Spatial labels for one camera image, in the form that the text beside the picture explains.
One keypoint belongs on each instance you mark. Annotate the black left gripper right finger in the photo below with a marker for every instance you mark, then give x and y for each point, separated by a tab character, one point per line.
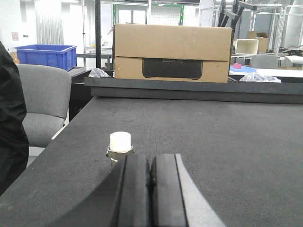
176	200

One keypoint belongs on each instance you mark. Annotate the grey fabric chair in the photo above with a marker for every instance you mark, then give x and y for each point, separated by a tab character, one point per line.
47	93

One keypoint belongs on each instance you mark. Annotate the person in black jacket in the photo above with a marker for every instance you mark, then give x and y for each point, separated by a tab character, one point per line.
14	143

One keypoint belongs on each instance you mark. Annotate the blue plastic crate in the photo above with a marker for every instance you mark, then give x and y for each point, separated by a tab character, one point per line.
53	55

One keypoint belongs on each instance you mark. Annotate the small open cardboard box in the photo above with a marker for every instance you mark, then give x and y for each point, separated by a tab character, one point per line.
262	38

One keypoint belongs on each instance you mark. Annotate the black conveyor frame rail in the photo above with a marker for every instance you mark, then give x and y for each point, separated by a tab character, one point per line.
235	91

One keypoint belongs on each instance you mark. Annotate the clear plastic bag left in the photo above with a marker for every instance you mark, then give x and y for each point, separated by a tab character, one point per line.
98	73

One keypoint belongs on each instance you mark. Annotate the pink small block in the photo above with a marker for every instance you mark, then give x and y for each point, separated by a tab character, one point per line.
237	66

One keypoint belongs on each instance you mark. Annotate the clear plastic bag right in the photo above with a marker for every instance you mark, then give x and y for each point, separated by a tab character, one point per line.
256	77

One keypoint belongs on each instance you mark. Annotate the black vertical pole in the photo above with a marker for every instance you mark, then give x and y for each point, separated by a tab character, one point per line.
98	32

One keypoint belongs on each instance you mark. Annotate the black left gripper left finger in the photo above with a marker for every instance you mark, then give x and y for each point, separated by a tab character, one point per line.
120	200

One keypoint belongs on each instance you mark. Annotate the metal valve with white cap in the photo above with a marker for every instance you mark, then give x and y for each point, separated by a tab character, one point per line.
120	146

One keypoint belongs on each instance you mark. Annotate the clear plastic bag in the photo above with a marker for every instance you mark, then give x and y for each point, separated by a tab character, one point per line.
256	77
98	73

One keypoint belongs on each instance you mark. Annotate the large cardboard box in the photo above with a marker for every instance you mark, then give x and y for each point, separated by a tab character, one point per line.
175	53

